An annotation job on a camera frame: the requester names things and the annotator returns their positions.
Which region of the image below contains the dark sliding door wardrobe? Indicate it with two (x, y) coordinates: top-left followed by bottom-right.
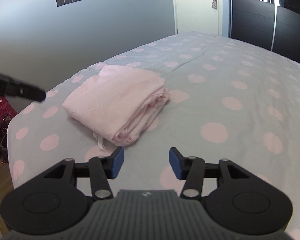
(227, 0), (300, 71)

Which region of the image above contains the grey pink polka dot bedspread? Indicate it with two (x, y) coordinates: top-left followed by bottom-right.
(7, 31), (300, 240)

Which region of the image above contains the folded pink lace garment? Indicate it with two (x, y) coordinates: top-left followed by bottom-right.
(92, 94), (171, 153)

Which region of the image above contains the white room door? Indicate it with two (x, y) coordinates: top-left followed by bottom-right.
(171, 0), (225, 37)

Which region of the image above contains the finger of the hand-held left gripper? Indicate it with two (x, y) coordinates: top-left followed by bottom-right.
(5, 76), (46, 103)

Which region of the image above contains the light pink garment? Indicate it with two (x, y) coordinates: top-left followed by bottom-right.
(62, 65), (171, 147)

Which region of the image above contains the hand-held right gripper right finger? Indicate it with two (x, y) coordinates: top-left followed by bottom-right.
(169, 147), (252, 200)

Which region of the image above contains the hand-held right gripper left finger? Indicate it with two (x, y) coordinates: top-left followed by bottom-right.
(43, 146), (125, 200)

